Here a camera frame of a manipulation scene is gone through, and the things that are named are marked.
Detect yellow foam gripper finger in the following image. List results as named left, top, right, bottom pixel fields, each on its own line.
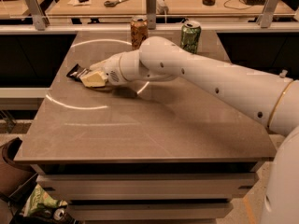
left=80, top=71, right=107, bottom=88

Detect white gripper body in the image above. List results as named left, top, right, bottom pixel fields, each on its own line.
left=90, top=53, right=127, bottom=86

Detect black rxbar chocolate wrapper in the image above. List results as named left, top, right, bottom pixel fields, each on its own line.
left=66, top=64, right=90, bottom=82

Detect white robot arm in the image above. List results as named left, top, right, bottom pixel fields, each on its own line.
left=80, top=36, right=299, bottom=224

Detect brown soda can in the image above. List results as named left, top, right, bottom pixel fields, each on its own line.
left=131, top=16, right=148, bottom=50

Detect scissors on back desk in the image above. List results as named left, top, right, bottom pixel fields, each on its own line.
left=104, top=0, right=130, bottom=7

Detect white power strip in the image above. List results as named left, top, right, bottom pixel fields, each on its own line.
left=156, top=0, right=168, bottom=15

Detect green soda can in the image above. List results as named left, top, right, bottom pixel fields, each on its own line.
left=180, top=21, right=201, bottom=54

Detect upper white drawer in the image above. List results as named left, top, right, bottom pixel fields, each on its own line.
left=37, top=173, right=258, bottom=201

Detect white drawer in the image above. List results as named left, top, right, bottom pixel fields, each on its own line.
left=68, top=203, right=233, bottom=221
left=37, top=173, right=258, bottom=201

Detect brown bin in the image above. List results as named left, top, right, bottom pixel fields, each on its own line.
left=0, top=137, right=36, bottom=202

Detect green snack bag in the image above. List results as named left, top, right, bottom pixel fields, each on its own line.
left=23, top=185, right=67, bottom=221

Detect lower white drawer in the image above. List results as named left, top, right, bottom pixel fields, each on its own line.
left=68, top=203, right=233, bottom=221

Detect left metal bracket post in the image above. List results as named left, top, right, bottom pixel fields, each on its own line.
left=24, top=0, right=50, bottom=31

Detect metal bracket post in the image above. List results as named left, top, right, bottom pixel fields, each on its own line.
left=24, top=0, right=50, bottom=31
left=257, top=0, right=279, bottom=28
left=146, top=0, right=156, bottom=30

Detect middle metal bracket post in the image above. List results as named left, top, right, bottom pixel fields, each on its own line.
left=146, top=0, right=156, bottom=30

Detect right metal bracket post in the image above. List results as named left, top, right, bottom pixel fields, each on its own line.
left=257, top=0, right=279, bottom=28

